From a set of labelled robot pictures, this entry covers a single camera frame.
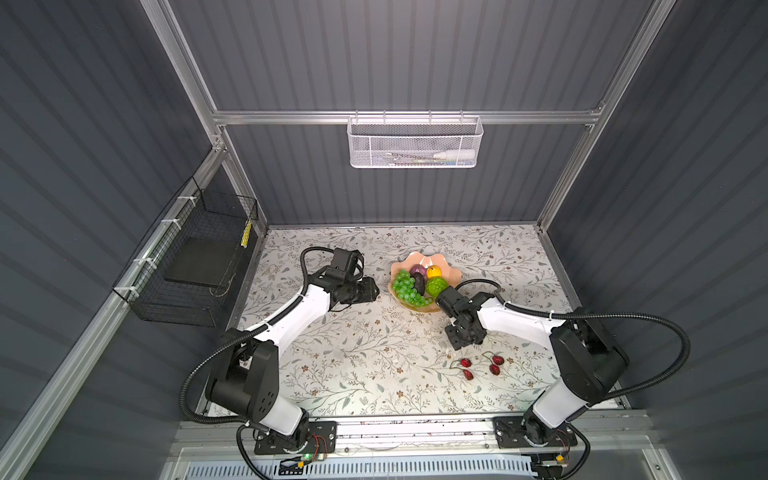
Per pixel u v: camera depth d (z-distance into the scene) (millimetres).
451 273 1016
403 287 923
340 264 693
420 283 958
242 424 481
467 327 653
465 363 846
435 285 937
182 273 716
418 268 991
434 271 991
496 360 846
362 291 781
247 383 436
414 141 1233
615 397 506
